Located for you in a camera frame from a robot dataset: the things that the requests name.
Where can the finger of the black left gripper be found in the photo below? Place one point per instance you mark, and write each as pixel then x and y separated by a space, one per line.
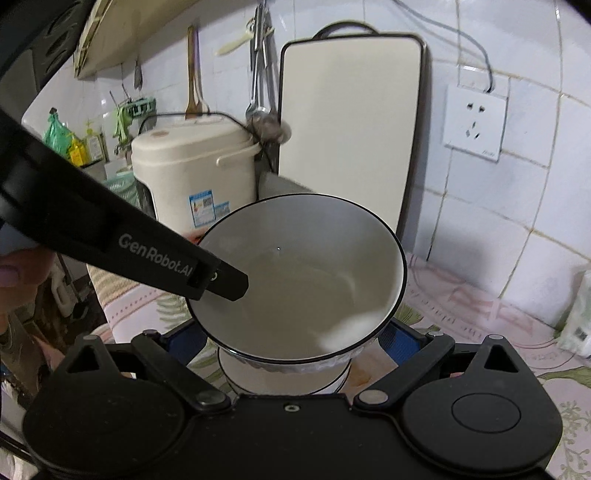
pixel 227 282

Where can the hanging metal ladles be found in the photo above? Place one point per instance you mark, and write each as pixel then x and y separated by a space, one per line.
pixel 261 114

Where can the white wall socket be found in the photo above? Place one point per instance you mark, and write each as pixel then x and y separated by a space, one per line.
pixel 474 122

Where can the cream rice cooker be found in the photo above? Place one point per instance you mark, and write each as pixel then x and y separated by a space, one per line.
pixel 195 172

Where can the person's hand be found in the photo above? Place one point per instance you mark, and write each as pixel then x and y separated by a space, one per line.
pixel 22 272

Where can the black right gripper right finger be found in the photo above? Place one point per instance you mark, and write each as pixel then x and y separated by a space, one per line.
pixel 419 358

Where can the large white ribbed bowl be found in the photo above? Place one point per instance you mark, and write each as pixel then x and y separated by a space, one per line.
pixel 247 379

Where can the cream handled utensil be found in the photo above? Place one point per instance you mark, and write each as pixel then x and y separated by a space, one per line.
pixel 233 45

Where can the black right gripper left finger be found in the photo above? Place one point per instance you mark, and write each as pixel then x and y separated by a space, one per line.
pixel 167 356

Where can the wooden spatula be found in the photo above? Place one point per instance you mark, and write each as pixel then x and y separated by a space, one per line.
pixel 196 104

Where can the wooden shelf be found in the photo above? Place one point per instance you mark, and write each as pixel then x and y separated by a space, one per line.
pixel 118 33

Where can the green hanging rack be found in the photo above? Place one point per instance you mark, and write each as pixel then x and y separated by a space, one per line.
pixel 128 111

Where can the cream cutting board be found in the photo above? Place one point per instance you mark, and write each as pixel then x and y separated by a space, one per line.
pixel 354 106

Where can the white plastic seasoning bag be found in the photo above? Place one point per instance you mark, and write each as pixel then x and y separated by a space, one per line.
pixel 576 334

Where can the floral tablecloth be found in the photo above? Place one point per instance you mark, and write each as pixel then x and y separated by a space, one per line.
pixel 434 301

